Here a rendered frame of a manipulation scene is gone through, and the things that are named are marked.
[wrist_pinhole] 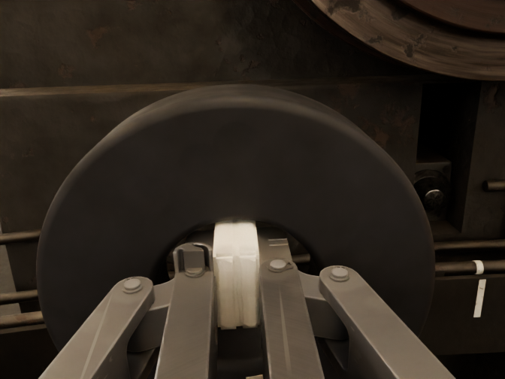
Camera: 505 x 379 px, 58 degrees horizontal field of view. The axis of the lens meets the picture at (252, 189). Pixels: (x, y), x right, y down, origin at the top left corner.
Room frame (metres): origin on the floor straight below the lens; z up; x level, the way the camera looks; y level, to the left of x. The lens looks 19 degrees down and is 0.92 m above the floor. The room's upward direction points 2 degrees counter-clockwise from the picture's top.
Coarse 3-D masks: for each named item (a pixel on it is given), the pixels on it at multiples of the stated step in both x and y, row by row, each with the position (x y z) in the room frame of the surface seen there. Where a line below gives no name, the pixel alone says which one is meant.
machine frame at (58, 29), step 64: (0, 0) 0.51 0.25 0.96; (64, 0) 0.51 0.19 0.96; (128, 0) 0.51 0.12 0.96; (192, 0) 0.51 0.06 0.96; (256, 0) 0.52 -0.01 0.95; (0, 64) 0.51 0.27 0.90; (64, 64) 0.51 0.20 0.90; (128, 64) 0.51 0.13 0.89; (192, 64) 0.51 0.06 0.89; (256, 64) 0.52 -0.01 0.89; (320, 64) 0.52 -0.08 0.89; (384, 64) 0.52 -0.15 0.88; (0, 128) 0.45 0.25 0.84; (64, 128) 0.46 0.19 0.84; (384, 128) 0.47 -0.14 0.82; (448, 128) 0.53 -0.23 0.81; (0, 192) 0.45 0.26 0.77; (448, 256) 0.47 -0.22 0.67
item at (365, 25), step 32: (320, 0) 0.37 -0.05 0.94; (352, 0) 0.37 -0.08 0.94; (384, 0) 0.37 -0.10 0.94; (352, 32) 0.37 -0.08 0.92; (384, 32) 0.37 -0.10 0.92; (416, 32) 0.37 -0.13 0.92; (448, 32) 0.37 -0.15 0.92; (416, 64) 0.37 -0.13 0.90; (448, 64) 0.37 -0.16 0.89; (480, 64) 0.37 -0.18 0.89
